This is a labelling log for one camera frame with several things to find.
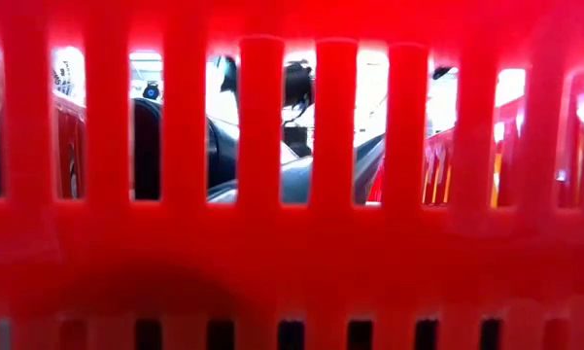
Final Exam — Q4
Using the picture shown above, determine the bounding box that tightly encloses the yellow slotted plastic basket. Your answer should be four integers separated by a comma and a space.
425, 153, 504, 209

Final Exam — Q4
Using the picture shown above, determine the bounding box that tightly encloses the red slotted plastic basket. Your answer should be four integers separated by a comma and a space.
0, 0, 584, 350

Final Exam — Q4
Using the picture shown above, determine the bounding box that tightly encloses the grey item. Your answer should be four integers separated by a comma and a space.
207, 155, 315, 204

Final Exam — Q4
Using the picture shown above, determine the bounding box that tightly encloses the dark blue shave cream tube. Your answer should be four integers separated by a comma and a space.
354, 133, 386, 204

